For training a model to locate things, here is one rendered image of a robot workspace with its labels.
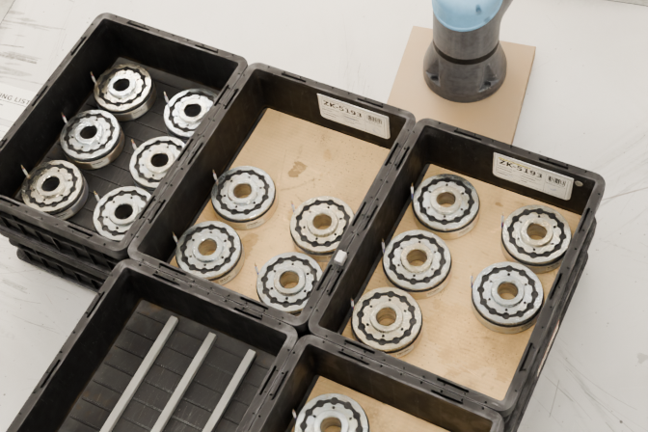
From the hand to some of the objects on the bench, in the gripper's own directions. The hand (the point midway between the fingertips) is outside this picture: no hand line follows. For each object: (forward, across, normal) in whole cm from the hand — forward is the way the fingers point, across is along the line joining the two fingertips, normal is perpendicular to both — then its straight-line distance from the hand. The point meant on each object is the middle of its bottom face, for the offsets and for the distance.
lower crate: (+17, -92, -45) cm, 104 cm away
